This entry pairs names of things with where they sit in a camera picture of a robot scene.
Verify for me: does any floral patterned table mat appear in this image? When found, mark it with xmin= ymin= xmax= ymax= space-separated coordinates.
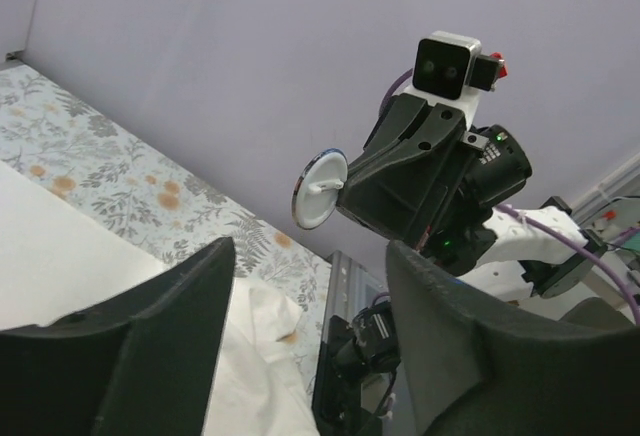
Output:
xmin=1 ymin=62 xmax=331 ymax=391

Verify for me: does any white t-shirt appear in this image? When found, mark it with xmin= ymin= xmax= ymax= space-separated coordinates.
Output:
xmin=1 ymin=166 xmax=317 ymax=435

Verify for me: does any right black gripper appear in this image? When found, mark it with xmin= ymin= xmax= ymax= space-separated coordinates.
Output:
xmin=337 ymin=95 xmax=533 ymax=276

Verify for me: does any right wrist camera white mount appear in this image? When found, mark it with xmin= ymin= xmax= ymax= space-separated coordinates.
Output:
xmin=404 ymin=31 xmax=508 ymax=127

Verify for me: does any small round brooch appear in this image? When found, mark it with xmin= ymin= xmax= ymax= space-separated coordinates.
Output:
xmin=291 ymin=148 xmax=348 ymax=230

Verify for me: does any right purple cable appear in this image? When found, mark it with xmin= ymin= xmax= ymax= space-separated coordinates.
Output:
xmin=377 ymin=68 xmax=640 ymax=325

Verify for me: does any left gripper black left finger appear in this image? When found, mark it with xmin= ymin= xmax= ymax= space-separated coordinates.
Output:
xmin=1 ymin=237 xmax=235 ymax=435

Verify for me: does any aluminium frame rail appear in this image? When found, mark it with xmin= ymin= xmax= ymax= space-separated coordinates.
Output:
xmin=322 ymin=251 xmax=387 ymax=342

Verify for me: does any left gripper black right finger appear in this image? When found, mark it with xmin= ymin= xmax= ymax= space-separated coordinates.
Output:
xmin=386 ymin=241 xmax=639 ymax=435

